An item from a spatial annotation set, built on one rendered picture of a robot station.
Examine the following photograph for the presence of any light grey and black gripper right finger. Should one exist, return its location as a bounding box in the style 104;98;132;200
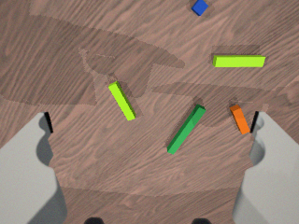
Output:
232;111;299;224

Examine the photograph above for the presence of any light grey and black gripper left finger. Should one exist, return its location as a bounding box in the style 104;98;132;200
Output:
0;112;67;224

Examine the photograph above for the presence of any small blue block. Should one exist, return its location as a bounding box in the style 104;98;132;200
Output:
192;0;208;16

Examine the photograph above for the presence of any orange rod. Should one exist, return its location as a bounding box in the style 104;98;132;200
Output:
230;105;249;134

